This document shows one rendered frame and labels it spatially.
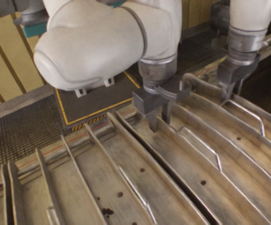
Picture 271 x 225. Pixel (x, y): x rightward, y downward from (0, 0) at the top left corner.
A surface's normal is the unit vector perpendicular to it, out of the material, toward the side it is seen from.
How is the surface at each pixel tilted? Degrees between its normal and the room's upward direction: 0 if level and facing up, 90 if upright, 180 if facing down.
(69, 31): 25
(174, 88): 0
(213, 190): 6
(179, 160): 2
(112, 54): 83
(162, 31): 89
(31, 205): 10
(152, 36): 87
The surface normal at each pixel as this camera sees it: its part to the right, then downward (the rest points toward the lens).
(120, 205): -0.11, -0.73
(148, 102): 0.54, 0.53
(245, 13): -0.60, 0.65
